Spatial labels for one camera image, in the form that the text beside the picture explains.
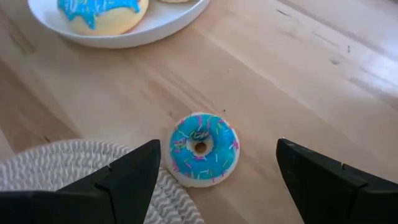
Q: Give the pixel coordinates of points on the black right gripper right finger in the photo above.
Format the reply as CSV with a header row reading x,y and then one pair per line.
x,y
329,193

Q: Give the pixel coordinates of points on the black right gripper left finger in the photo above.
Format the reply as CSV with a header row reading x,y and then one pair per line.
x,y
124,189

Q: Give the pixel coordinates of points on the large yellow blue-iced donut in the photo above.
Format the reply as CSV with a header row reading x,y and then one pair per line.
x,y
109,21

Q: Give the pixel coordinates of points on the round woven white mat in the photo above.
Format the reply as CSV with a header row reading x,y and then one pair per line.
x,y
62,161

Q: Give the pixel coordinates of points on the small blue sprinkled donut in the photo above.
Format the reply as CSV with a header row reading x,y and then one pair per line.
x,y
214,137

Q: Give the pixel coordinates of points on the white round plate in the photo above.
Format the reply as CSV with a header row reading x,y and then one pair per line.
x,y
164,18

